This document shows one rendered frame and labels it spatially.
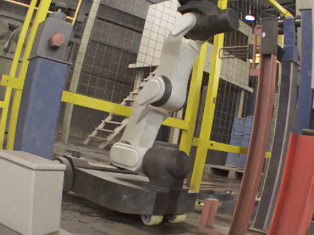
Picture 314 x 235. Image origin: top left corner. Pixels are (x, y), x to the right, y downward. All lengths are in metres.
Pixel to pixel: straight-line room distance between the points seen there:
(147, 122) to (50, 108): 0.77
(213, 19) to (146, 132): 0.61
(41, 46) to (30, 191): 0.50
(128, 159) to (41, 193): 1.01
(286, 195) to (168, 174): 0.61
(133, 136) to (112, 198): 0.34
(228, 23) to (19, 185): 1.16
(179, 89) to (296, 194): 0.81
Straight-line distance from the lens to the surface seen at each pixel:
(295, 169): 1.14
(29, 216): 0.66
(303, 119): 1.19
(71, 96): 1.77
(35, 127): 0.96
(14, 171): 0.67
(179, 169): 1.53
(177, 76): 1.62
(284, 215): 1.15
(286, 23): 1.88
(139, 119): 1.68
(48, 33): 1.03
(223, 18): 1.54
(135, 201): 1.49
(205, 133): 2.35
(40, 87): 0.96
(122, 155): 1.67
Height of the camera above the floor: 0.37
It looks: 5 degrees up
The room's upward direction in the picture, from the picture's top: 10 degrees clockwise
